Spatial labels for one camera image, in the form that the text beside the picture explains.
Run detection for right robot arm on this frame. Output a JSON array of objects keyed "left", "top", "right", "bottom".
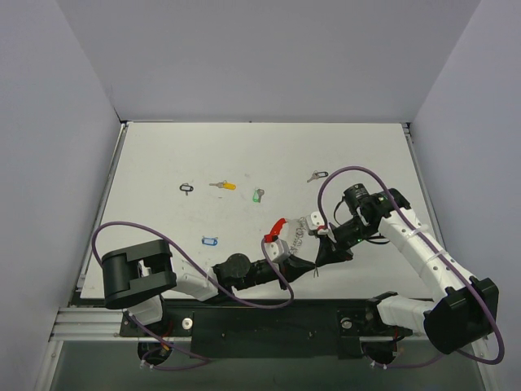
[{"left": 332, "top": 183, "right": 499, "bottom": 354}]

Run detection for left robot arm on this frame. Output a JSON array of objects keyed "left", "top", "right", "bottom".
[{"left": 101, "top": 239, "right": 319, "bottom": 336}]

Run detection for key with yellow tag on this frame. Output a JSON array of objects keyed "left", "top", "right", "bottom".
[{"left": 210, "top": 181, "right": 236, "bottom": 191}]

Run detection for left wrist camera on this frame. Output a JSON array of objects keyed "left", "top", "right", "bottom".
[{"left": 262, "top": 239, "right": 291, "bottom": 264}]

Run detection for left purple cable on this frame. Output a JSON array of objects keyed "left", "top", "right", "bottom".
[{"left": 92, "top": 221, "right": 295, "bottom": 371}]

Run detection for key with black outlined tag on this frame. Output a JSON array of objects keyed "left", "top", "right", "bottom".
[{"left": 179, "top": 183, "right": 194, "bottom": 195}]

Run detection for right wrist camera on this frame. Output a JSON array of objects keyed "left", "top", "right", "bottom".
[{"left": 305, "top": 211, "right": 329, "bottom": 236}]

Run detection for aluminium front rail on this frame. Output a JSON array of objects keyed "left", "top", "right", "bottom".
[{"left": 48, "top": 305, "right": 488, "bottom": 343}]

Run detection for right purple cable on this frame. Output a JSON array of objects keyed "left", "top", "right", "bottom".
[{"left": 317, "top": 165, "right": 506, "bottom": 371}]

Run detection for key with clear black tag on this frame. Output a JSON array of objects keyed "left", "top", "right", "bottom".
[{"left": 307, "top": 171, "right": 329, "bottom": 183}]

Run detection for purple cable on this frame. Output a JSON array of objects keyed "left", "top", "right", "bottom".
[
  {"left": 317, "top": 165, "right": 506, "bottom": 371},
  {"left": 92, "top": 221, "right": 295, "bottom": 371}
]

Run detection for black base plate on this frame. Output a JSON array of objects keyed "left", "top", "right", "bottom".
[{"left": 121, "top": 299, "right": 414, "bottom": 362}]

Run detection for key with green tag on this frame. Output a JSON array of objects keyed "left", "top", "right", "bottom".
[{"left": 252, "top": 188, "right": 265, "bottom": 203}]

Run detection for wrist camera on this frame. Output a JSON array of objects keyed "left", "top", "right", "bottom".
[
  {"left": 305, "top": 211, "right": 329, "bottom": 236},
  {"left": 262, "top": 239, "right": 291, "bottom": 264}
]

